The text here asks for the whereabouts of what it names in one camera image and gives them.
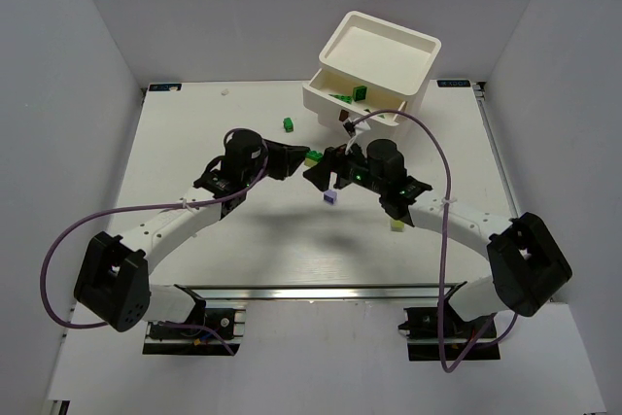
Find purple lego brick centre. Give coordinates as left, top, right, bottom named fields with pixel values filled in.
left=323, top=190, right=337, bottom=205

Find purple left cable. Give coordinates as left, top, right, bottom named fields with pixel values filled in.
left=39, top=127, right=271, bottom=356

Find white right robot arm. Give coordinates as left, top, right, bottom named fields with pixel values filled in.
left=303, top=139, right=572, bottom=322

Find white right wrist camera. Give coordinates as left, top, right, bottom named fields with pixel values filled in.
left=343, top=118, right=370, bottom=155

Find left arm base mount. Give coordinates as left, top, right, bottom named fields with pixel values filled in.
left=142, top=285, right=246, bottom=357

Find dark green lego plate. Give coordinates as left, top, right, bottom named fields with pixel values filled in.
left=352, top=86, right=367, bottom=102

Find green and yellow lego stack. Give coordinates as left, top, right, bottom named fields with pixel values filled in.
left=304, top=151, right=323, bottom=167

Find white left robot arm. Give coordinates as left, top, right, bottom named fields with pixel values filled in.
left=74, top=129, right=309, bottom=332

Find blue label sticker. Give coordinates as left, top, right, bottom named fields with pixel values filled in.
left=436, top=79, right=471, bottom=88
left=148, top=83, right=182, bottom=92

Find right blue label sticker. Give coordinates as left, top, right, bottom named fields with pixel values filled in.
left=436, top=79, right=471, bottom=88

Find aluminium front rail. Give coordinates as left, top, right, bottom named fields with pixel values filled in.
left=174, top=284, right=439, bottom=301

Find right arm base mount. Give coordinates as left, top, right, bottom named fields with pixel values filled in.
left=395, top=286, right=501, bottom=365

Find left blue label sticker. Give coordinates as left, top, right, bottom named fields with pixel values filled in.
left=148, top=83, right=182, bottom=92

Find yellow-green lego brick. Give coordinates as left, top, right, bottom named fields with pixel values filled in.
left=390, top=219, right=405, bottom=232

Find white three-drawer cabinet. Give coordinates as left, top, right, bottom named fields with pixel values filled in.
left=302, top=11, right=441, bottom=132

